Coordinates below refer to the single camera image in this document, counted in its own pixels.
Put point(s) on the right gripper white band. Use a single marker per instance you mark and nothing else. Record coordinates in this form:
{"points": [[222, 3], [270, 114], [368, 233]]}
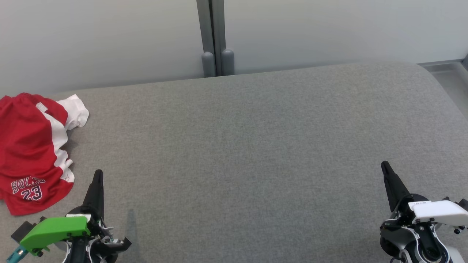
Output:
{"points": [[435, 212]]}

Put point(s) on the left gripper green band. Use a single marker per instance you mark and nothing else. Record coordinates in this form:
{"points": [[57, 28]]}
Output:
{"points": [[55, 230]]}

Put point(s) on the grey fabric sofa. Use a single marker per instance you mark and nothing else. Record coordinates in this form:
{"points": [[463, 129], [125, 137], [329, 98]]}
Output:
{"points": [[237, 146]]}

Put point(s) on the red Bulls 23 shorts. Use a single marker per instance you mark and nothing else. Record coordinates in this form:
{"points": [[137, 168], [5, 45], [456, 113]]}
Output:
{"points": [[25, 153]]}

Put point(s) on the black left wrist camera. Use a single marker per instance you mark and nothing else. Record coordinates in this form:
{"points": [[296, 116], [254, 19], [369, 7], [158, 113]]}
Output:
{"points": [[22, 231]]}

